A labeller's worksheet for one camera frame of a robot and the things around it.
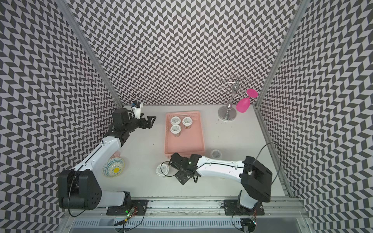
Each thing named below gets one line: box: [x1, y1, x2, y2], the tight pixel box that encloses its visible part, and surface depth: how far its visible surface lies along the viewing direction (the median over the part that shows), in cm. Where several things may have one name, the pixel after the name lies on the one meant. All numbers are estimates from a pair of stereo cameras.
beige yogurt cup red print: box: [182, 116, 193, 130], surface depth 103 cm
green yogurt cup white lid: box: [169, 116, 182, 125], surface depth 103 cm
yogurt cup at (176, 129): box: [169, 124, 182, 138], surface depth 98 cm
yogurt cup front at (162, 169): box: [155, 163, 170, 177], surface depth 81 cm
